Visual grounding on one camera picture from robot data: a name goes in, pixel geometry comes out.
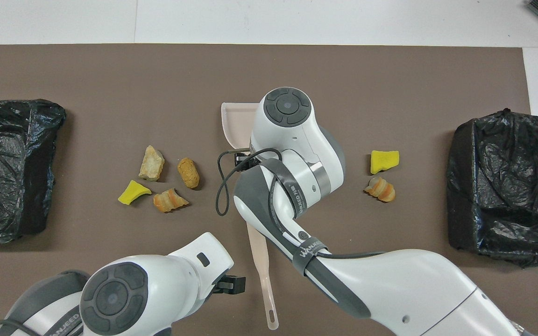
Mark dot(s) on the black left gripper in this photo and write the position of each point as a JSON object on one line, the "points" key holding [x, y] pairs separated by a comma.
{"points": [[231, 284]]}

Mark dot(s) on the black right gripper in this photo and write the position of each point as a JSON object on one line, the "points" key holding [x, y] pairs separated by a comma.
{"points": [[246, 160]]}

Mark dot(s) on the beige plastic dustpan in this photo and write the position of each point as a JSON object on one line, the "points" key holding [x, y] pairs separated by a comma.
{"points": [[238, 126]]}

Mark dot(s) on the beige hand brush black bristles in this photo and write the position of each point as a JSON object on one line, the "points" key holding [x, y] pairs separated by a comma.
{"points": [[260, 261]]}

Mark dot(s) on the brown oval bread roll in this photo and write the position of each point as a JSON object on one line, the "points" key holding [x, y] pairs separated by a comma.
{"points": [[188, 172]]}

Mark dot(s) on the striped croissant piece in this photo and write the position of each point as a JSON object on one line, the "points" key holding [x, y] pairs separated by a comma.
{"points": [[170, 199]]}

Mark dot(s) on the pale bread chunk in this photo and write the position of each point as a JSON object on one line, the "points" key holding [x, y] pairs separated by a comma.
{"points": [[151, 163]]}

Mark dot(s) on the yellow sponge wedge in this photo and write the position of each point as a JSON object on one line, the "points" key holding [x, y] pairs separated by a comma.
{"points": [[132, 192]]}

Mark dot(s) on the small striped bread piece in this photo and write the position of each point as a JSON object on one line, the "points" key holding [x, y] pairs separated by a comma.
{"points": [[380, 189]]}

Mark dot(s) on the yellow sponge block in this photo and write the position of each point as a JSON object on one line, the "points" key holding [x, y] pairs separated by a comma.
{"points": [[384, 161]]}

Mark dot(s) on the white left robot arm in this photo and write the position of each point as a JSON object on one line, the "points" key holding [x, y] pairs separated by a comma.
{"points": [[157, 280]]}

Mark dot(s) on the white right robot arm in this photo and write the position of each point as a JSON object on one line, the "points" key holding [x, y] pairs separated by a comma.
{"points": [[414, 289]]}

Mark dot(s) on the black bag lined bin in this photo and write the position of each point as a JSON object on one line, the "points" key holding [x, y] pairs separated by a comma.
{"points": [[507, 186], [3, 172]]}

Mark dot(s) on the brown table mat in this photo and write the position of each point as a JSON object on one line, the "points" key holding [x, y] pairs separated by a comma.
{"points": [[110, 84]]}

